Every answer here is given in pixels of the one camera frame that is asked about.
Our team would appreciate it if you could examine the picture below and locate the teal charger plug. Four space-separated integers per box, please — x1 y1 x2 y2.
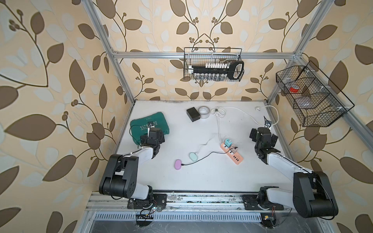
224 138 232 148

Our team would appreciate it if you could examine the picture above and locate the mint earbud case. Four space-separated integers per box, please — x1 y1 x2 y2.
189 152 198 162

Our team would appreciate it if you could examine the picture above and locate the black charging cable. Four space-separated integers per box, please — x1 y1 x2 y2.
180 148 237 167

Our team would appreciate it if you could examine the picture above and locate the white charging cable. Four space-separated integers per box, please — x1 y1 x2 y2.
195 139 225 155

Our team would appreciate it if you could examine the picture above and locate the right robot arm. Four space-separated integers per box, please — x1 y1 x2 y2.
250 127 339 220

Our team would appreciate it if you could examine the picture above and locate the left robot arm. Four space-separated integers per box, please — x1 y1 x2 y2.
99 127 165 201

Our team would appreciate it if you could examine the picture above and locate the green tool case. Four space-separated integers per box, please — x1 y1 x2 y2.
130 112 170 145

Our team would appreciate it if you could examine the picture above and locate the orange power strip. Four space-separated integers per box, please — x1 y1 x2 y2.
220 143 244 165

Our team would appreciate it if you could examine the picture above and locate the black box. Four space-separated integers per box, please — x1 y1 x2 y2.
186 107 201 122

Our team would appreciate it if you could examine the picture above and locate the clear tape roll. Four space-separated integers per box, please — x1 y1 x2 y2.
198 106 211 119

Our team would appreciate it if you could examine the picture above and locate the red white item in basket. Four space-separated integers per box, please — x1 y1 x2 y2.
288 83 300 93

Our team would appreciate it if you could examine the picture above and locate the black white tool set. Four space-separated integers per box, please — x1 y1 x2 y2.
186 60 244 82

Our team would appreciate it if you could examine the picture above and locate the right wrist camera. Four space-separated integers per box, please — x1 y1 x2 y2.
264 117 272 129

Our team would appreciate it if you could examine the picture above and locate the white power strip cable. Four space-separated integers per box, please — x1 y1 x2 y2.
211 104 280 142

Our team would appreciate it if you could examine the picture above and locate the right wire basket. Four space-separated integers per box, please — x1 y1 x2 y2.
276 60 355 127

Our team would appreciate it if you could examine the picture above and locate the wire basket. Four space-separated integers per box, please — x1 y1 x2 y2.
276 60 355 127
183 47 244 82

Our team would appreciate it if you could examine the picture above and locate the back wire basket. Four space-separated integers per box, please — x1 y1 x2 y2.
183 47 244 82

